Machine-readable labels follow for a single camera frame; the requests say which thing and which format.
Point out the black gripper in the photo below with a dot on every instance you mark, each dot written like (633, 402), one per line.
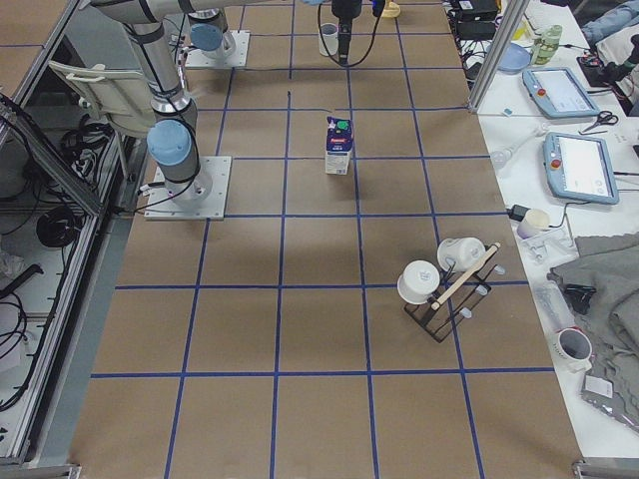
(343, 11)

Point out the white mug with grey inside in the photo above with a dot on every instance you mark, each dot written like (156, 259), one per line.
(328, 39)

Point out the blue white milk carton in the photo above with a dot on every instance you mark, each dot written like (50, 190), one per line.
(338, 146)

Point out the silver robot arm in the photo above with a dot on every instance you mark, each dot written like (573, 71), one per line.
(172, 140)
(210, 33)

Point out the cream and lilac cup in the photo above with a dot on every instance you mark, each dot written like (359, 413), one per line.
(534, 222)

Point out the black electronics box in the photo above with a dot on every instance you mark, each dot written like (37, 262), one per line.
(473, 19)

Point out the light blue plate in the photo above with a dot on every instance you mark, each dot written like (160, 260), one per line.
(515, 59)

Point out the clear light bulb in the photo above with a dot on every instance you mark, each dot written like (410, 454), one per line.
(500, 158)

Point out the green glass bottle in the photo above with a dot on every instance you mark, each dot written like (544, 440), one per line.
(545, 46)

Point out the upper blue teach pendant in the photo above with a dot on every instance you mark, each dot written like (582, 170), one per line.
(558, 94)

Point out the blue teach pendant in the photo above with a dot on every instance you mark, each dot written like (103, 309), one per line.
(558, 94)
(579, 168)

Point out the white plastic chair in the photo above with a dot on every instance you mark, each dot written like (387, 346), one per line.
(122, 97)

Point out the white mug on rack rear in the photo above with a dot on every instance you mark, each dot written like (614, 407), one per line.
(459, 254)

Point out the white mug on rack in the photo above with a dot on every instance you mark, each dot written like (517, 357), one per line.
(418, 281)
(459, 254)

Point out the black power adapter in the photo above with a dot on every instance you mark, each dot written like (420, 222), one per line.
(517, 213)

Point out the white mug on rack front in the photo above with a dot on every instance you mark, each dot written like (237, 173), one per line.
(418, 281)

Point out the lower blue teach pendant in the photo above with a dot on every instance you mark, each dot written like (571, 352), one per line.
(579, 168)

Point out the clear plastic bottle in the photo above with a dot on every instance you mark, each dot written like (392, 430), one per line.
(553, 310)

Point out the grey cloth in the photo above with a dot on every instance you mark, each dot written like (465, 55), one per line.
(601, 287)

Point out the red rimmed white mug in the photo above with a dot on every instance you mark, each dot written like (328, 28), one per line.
(572, 349)

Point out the grey foil pouch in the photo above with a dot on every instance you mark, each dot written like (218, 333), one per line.
(608, 390)

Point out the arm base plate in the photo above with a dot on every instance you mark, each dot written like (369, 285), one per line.
(204, 199)
(197, 60)

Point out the aluminium frame post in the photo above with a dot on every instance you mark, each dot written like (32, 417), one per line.
(512, 16)

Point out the wooden rack handle rod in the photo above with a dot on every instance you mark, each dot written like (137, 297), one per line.
(461, 280)

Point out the black handled scissors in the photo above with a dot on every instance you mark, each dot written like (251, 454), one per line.
(604, 118)

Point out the black wire mug rack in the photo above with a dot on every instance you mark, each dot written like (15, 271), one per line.
(440, 324)

